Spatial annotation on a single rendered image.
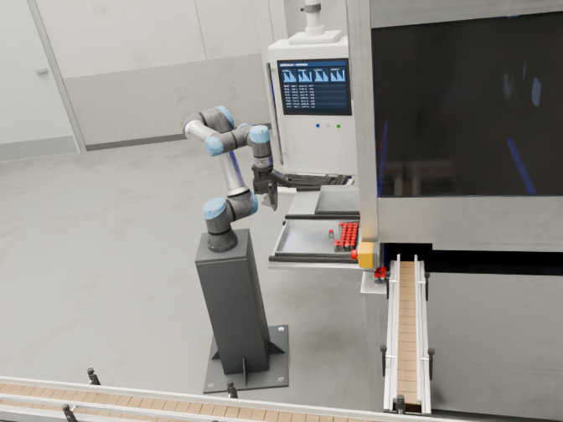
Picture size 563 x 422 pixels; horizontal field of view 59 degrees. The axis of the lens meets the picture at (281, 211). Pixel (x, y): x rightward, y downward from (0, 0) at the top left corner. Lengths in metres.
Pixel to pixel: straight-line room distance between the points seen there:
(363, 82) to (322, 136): 1.22
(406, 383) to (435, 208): 0.64
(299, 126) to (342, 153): 0.29
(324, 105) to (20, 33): 4.32
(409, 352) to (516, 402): 0.99
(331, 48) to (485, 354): 1.62
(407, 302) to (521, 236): 0.47
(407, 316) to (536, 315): 0.62
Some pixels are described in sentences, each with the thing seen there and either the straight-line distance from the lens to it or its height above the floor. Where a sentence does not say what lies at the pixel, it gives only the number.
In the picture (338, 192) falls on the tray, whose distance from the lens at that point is 2.58.
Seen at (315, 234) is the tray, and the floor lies 0.88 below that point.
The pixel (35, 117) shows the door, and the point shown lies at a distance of 6.67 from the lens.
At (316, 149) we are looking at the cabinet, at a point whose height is 0.96.
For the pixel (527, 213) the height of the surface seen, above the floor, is 1.15.
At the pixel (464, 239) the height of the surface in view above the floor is 1.04.
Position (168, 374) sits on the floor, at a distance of 3.03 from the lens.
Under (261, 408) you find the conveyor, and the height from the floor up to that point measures 0.95.
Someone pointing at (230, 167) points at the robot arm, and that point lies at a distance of 2.36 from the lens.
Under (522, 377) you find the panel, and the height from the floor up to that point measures 0.34.
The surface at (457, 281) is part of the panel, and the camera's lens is 2.05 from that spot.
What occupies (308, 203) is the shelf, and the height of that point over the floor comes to 0.88.
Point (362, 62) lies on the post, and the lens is 1.66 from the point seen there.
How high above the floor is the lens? 2.11
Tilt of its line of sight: 30 degrees down
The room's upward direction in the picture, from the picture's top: 8 degrees counter-clockwise
